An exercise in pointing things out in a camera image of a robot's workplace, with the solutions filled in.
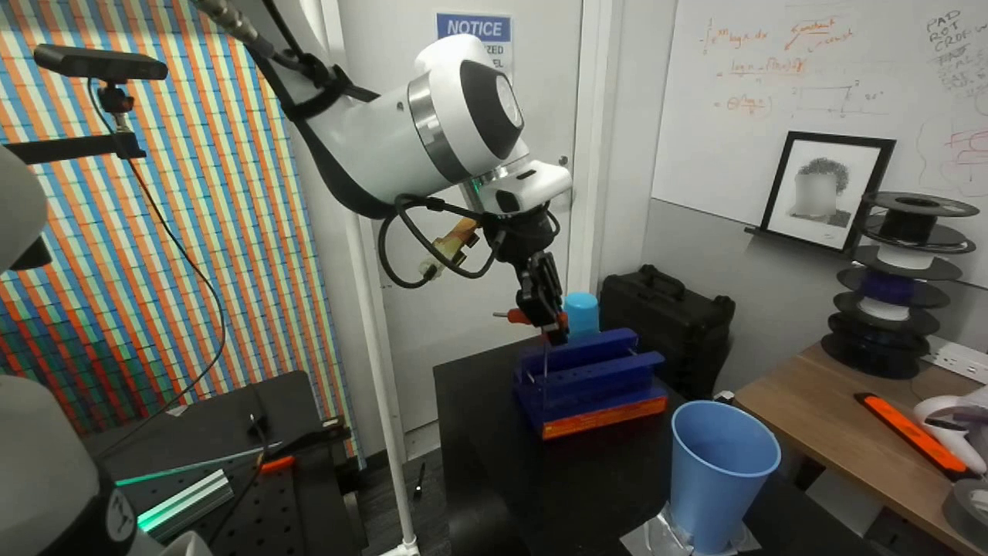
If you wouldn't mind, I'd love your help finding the black camera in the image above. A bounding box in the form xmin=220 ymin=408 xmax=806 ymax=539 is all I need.
xmin=30 ymin=44 xmax=169 ymax=85

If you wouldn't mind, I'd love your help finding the tan wrist camera mount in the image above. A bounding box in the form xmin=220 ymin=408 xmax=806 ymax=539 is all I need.
xmin=428 ymin=217 xmax=484 ymax=275

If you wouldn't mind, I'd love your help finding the black hard case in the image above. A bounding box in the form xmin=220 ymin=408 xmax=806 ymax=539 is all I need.
xmin=599 ymin=262 xmax=736 ymax=400

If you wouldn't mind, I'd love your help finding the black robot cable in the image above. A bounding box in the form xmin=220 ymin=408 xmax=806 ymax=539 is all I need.
xmin=374 ymin=194 xmax=500 ymax=293

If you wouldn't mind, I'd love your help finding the silver tape patch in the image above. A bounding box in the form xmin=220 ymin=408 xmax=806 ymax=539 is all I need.
xmin=616 ymin=507 xmax=765 ymax=556

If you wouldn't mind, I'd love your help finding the large blue plastic cup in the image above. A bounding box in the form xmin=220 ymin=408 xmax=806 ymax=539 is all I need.
xmin=667 ymin=399 xmax=783 ymax=556

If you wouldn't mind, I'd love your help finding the grey tape roll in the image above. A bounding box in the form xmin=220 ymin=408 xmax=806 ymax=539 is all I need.
xmin=941 ymin=474 xmax=988 ymax=550

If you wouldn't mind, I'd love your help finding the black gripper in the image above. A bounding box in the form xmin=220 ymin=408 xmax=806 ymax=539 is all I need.
xmin=489 ymin=207 xmax=570 ymax=343

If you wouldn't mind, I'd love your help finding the blue filament spool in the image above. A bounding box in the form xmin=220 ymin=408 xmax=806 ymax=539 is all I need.
xmin=831 ymin=271 xmax=952 ymax=310

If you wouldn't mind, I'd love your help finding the black filament spool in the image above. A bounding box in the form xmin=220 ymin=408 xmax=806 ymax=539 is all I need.
xmin=862 ymin=188 xmax=981 ymax=256
xmin=819 ymin=304 xmax=945 ymax=379

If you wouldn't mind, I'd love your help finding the whiteboard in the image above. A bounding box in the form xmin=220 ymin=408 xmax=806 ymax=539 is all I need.
xmin=647 ymin=0 xmax=988 ymax=293

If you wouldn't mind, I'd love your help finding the wooden desk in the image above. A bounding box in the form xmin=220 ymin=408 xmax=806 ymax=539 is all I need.
xmin=735 ymin=338 xmax=988 ymax=556

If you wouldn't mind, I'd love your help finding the thin black camera cable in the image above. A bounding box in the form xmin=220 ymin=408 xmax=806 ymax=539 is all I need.
xmin=89 ymin=78 xmax=231 ymax=409

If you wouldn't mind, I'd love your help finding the blue rack with orange base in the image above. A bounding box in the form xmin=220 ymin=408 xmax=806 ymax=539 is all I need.
xmin=513 ymin=324 xmax=672 ymax=445

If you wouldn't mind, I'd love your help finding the slim white stand pole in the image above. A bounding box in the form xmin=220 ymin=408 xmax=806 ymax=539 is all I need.
xmin=343 ymin=212 xmax=423 ymax=556

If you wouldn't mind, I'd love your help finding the small white blurred housing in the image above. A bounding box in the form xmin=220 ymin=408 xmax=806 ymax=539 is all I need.
xmin=0 ymin=149 xmax=52 ymax=275

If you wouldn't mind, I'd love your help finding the black cabinet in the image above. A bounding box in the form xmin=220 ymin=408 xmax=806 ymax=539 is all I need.
xmin=428 ymin=337 xmax=862 ymax=556

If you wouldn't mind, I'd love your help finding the black framed portrait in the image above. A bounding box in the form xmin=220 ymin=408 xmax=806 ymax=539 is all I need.
xmin=756 ymin=129 xmax=898 ymax=256

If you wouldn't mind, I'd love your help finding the black breadboard table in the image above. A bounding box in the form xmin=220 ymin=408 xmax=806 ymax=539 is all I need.
xmin=78 ymin=368 xmax=371 ymax=556

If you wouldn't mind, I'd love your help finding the green edged acrylic bar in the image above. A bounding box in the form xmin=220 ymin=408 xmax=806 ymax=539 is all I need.
xmin=110 ymin=466 xmax=236 ymax=539

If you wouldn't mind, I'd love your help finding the blue notice sign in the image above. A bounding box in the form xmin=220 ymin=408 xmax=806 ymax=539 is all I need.
xmin=436 ymin=8 xmax=515 ymax=45

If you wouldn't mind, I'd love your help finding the small blue plastic cup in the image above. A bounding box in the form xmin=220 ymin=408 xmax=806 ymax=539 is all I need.
xmin=562 ymin=290 xmax=601 ymax=343

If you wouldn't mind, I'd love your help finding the orange utility knife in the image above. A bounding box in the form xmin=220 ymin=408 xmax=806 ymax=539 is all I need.
xmin=852 ymin=389 xmax=976 ymax=478

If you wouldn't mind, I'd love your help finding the orange handled clamp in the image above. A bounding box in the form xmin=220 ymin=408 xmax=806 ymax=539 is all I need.
xmin=242 ymin=412 xmax=356 ymax=480

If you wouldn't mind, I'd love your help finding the white filament spool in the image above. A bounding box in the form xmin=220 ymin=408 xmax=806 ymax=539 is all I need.
xmin=832 ymin=242 xmax=967 ymax=287

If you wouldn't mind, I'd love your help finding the large white blurred housing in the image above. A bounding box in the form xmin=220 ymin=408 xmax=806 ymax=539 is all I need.
xmin=0 ymin=371 xmax=138 ymax=556

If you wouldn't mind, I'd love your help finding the white plastic device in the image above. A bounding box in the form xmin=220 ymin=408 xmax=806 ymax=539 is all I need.
xmin=910 ymin=381 xmax=988 ymax=447

